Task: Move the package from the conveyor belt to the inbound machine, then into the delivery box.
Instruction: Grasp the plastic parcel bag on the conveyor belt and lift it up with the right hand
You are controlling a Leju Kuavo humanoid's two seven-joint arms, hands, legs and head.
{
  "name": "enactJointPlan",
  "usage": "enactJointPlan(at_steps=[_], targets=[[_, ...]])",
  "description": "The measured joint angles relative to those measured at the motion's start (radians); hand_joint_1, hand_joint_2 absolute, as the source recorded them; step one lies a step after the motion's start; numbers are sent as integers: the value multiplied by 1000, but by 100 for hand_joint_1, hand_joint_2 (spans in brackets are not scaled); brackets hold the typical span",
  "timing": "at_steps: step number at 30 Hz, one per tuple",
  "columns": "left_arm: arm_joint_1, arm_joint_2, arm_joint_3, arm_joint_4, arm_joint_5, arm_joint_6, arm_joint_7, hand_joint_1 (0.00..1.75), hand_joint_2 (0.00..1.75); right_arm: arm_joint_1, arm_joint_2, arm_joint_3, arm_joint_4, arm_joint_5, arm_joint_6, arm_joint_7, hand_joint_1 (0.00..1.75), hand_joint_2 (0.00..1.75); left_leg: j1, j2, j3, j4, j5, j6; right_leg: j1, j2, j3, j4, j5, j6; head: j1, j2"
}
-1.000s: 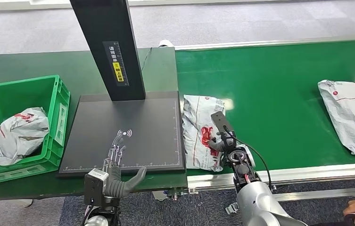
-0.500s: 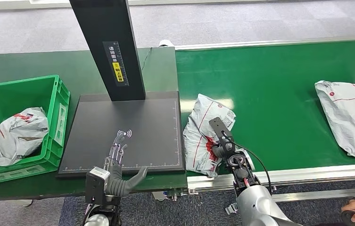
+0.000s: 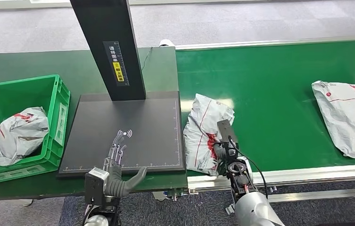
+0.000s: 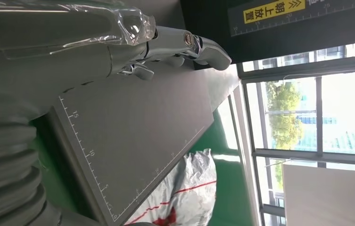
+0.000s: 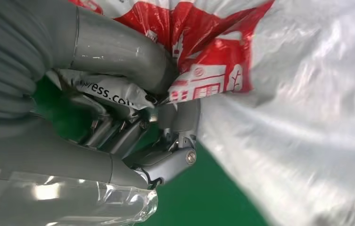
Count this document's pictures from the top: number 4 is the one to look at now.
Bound grey mailer bag red print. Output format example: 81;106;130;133
124;148;218;226

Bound ruler label with yellow tag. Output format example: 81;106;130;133
227;0;355;38

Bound black scanner column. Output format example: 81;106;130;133
180;0;355;65

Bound green tree outside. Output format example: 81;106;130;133
264;80;305;151

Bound white panel board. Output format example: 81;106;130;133
281;163;355;226

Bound black scanner base plate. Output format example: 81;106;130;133
47;60;240;226

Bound dark window frame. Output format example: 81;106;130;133
236;39;355;226

